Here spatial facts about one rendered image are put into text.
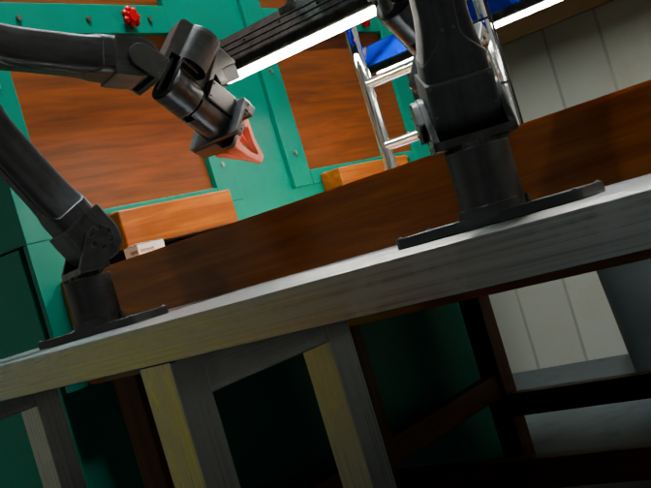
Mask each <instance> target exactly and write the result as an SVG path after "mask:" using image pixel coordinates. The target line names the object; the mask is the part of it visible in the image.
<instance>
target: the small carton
mask: <svg viewBox="0 0 651 488"><path fill-rule="evenodd" d="M162 247H165V243H164V240H163V238H160V239H156V240H152V241H147V242H143V243H140V244H136V245H133V246H130V247H128V248H125V249H123V250H124V253H125V257H126V259H130V258H133V257H135V256H138V255H141V254H144V253H147V252H150V251H153V250H156V249H159V248H162Z"/></svg>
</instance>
